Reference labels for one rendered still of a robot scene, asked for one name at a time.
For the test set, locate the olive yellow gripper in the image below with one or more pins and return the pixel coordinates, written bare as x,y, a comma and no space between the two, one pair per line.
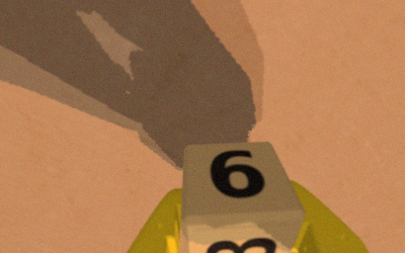
321,231

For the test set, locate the tan number cube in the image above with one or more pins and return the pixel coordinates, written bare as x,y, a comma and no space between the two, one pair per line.
237,198

